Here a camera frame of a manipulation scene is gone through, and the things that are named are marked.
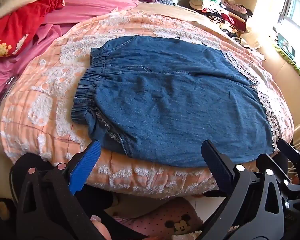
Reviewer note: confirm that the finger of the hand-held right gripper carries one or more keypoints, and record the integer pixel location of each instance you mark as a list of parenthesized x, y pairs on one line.
[(296, 192), (293, 155)]

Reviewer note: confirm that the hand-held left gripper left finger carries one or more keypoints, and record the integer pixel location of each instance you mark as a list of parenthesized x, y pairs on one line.
[(86, 165)]

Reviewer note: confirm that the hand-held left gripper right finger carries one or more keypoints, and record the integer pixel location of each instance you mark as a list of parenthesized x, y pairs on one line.
[(216, 165)]

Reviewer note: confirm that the blue denim skirt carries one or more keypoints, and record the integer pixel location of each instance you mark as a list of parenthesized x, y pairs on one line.
[(165, 92)]

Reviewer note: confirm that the person's left hand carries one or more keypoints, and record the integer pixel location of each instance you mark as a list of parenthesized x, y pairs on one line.
[(101, 228)]

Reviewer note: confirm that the pink cartoon mouse slipper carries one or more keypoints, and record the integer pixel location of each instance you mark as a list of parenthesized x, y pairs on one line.
[(165, 217)]

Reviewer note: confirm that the peach tufted blanket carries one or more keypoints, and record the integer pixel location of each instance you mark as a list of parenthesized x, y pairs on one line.
[(52, 80)]

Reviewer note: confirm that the green cloth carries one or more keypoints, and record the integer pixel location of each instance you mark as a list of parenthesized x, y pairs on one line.
[(287, 47)]

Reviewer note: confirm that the window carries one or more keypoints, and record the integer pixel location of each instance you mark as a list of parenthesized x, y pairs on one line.
[(296, 12)]

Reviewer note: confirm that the red floral cloth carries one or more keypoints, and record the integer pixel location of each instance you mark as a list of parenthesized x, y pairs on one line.
[(15, 27)]

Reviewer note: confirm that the pile of folded clothes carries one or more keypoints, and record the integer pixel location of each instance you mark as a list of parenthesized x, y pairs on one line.
[(220, 10)]

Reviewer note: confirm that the pink quilt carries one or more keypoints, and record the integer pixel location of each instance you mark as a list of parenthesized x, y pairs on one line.
[(90, 5)]

